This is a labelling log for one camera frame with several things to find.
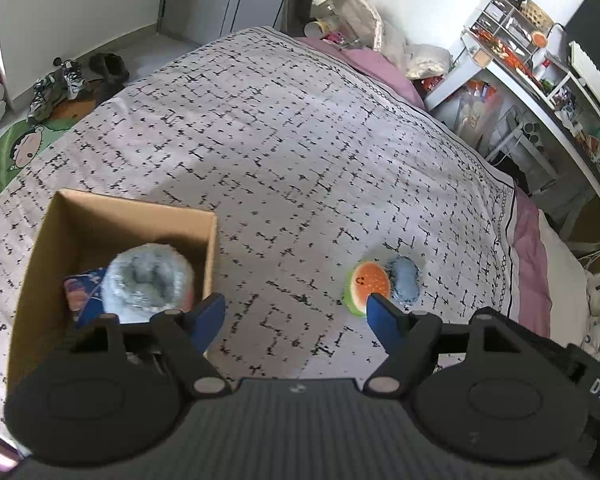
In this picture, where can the black and white patterned blanket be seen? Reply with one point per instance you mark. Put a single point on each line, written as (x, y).
(260, 160)

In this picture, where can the pair of grey sneakers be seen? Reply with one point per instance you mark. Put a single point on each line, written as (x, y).
(55, 90)

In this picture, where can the green cartoon rug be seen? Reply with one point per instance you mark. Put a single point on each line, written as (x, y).
(15, 155)

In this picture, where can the pile of clear plastic bags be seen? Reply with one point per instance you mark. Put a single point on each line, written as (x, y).
(395, 40)

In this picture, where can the brown cardboard box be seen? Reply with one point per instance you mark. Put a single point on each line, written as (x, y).
(35, 280)

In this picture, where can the white desk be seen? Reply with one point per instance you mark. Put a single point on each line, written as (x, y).
(555, 110)

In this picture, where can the blue printed packet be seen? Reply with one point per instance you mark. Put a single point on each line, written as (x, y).
(82, 297)

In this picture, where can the watermelon slice plush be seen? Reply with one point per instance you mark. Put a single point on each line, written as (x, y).
(369, 285)

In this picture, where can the white monitor riser shelf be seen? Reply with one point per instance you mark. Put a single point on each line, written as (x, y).
(565, 80)

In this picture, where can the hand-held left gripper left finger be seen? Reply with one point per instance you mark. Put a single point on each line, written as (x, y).
(207, 317)

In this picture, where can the woven basket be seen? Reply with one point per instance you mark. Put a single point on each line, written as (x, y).
(537, 14)

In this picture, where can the clear plastic bottle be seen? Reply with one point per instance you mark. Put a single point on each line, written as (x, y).
(325, 7)

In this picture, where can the white keyboard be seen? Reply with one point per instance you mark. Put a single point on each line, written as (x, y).
(592, 67)

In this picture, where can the black computer monitor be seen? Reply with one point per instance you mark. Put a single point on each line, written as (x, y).
(597, 35)

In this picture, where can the white pillow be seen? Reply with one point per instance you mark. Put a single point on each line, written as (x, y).
(565, 285)

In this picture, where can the paper cup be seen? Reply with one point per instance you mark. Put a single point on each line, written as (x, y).
(315, 29)

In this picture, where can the pair of dark slippers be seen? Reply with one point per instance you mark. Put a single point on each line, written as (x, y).
(109, 66)

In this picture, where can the plastic bag under desk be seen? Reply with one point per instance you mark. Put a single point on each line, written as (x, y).
(475, 112)

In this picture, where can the clear drawer organizer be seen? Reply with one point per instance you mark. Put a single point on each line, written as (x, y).
(505, 25)

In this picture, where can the small blue fuzzy plush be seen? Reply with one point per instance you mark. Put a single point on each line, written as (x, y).
(405, 280)

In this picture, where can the white rolling cart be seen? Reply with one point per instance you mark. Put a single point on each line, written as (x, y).
(522, 145)

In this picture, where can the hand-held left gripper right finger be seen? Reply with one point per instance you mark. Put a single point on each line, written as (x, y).
(382, 321)

